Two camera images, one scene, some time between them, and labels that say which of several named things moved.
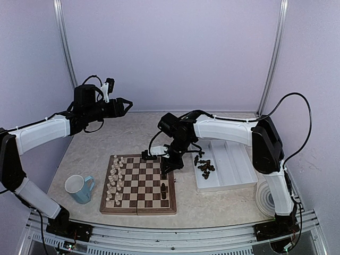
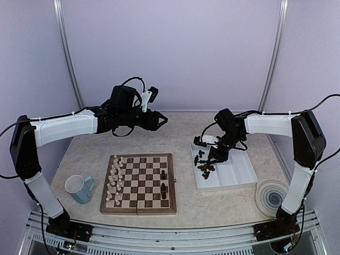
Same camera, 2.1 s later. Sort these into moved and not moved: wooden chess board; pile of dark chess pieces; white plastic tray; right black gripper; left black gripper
Moved: left black gripper; right black gripper
Not moved: pile of dark chess pieces; wooden chess board; white plastic tray
